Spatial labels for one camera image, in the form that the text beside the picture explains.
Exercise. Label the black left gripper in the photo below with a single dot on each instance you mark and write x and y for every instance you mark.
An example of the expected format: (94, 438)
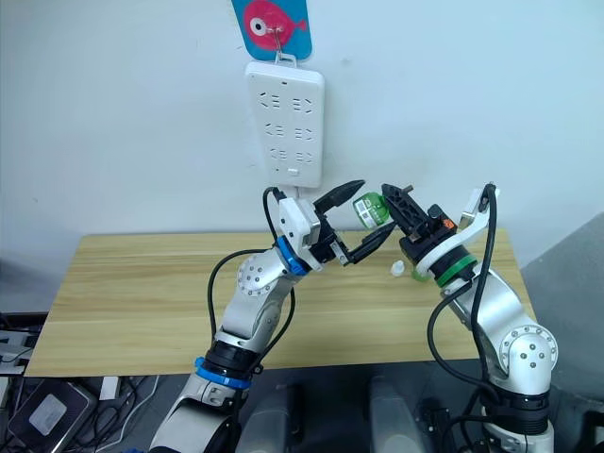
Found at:
(330, 243)

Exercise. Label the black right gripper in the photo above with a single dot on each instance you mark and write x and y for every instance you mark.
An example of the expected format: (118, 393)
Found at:
(427, 236)

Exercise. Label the green mosquito repellent heater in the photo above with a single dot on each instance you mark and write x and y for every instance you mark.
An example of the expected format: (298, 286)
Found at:
(370, 210)

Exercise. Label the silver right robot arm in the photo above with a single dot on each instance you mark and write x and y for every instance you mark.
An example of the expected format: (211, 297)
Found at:
(500, 311)

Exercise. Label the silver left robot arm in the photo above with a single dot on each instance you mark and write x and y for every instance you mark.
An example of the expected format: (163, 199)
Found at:
(255, 302)

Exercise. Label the small white bottle cap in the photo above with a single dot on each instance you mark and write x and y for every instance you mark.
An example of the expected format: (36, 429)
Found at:
(397, 269)

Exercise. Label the green repellent liquid bottle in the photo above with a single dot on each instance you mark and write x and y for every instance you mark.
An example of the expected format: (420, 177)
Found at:
(417, 276)

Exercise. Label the white power strip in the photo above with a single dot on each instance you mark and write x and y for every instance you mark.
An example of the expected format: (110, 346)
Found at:
(285, 122)

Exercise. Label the blue fish hook card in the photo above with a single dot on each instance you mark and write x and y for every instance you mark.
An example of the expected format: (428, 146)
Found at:
(297, 19)

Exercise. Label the white paper slip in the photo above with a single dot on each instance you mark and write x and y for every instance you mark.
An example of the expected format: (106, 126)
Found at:
(108, 388)

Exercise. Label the black device with grey panel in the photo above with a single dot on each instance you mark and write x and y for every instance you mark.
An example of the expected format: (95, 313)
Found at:
(49, 415)

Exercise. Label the grey equipment box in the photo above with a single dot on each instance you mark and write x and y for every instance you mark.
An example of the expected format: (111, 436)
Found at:
(14, 351)

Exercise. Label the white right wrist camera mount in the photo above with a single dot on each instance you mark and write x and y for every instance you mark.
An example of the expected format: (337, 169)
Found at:
(464, 236)

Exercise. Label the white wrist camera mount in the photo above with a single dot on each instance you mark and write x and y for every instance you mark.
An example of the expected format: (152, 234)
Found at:
(293, 222)
(464, 236)

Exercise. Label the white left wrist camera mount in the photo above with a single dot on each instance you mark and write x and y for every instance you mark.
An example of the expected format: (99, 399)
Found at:
(293, 222)

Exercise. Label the metal wall hook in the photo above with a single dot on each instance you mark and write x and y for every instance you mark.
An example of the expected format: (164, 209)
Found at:
(279, 40)

